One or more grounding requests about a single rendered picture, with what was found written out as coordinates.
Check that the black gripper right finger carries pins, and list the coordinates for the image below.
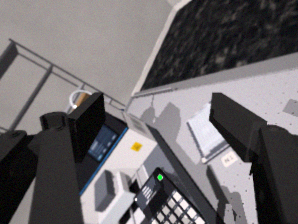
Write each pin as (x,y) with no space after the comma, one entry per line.
(273,152)

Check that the white plate washer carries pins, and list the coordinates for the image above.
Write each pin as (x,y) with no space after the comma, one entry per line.
(128,147)

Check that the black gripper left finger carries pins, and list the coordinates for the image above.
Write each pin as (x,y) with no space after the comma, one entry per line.
(56,194)

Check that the white label reading n1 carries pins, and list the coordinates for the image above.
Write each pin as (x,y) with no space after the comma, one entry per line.
(228,159)

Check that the grey flat base plate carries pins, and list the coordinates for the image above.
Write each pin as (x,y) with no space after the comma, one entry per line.
(230,190)

